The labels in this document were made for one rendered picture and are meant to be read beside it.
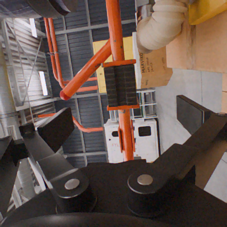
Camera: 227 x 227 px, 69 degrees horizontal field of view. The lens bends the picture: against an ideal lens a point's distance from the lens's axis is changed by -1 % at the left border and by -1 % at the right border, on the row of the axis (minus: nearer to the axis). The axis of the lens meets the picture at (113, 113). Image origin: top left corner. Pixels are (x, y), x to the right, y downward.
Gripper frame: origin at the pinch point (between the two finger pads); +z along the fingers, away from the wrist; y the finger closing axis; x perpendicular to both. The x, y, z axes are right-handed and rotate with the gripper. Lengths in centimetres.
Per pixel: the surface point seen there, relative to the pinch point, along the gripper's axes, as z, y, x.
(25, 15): 13.5, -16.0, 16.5
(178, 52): 21.7, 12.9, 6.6
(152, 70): 182, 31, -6
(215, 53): 5.4, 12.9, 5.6
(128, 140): 11.2, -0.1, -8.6
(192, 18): 7.8, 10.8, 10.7
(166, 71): 181, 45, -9
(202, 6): 4.7, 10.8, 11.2
